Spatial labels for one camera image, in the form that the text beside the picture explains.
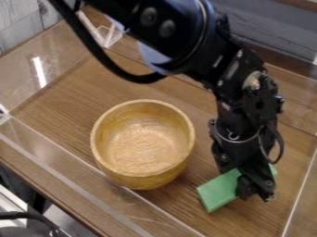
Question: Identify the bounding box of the clear acrylic tray wall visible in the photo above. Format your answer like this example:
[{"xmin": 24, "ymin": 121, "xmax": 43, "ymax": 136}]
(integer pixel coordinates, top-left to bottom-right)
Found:
[{"xmin": 0, "ymin": 106, "xmax": 205, "ymax": 237}]

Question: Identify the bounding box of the black metal table frame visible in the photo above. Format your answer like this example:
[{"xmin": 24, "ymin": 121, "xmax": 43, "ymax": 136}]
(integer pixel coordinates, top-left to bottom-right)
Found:
[{"xmin": 0, "ymin": 165, "xmax": 97, "ymax": 237}]

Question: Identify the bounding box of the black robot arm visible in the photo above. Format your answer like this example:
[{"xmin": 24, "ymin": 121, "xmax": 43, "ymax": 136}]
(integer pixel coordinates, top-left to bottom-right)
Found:
[{"xmin": 49, "ymin": 0, "xmax": 284, "ymax": 201}]

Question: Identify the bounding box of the clear acrylic corner bracket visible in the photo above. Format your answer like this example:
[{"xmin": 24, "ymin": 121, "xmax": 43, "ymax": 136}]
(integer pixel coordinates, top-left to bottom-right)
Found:
[{"xmin": 78, "ymin": 10, "xmax": 123, "ymax": 48}]

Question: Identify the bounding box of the brown wooden bowl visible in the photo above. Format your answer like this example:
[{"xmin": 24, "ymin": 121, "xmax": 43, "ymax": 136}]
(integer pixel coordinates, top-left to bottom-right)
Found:
[{"xmin": 91, "ymin": 99, "xmax": 196, "ymax": 190}]

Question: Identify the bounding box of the green rectangular block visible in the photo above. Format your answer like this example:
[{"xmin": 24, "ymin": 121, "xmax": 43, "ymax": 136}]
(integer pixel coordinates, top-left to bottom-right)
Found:
[{"xmin": 196, "ymin": 163, "xmax": 279, "ymax": 214}]

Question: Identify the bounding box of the black cable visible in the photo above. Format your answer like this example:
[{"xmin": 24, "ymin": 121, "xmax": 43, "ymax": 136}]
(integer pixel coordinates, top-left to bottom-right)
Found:
[{"xmin": 0, "ymin": 211, "xmax": 61, "ymax": 237}]

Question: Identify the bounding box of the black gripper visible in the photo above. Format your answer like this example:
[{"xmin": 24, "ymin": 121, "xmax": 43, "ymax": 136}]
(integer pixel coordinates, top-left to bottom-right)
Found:
[{"xmin": 209, "ymin": 123, "xmax": 285, "ymax": 202}]

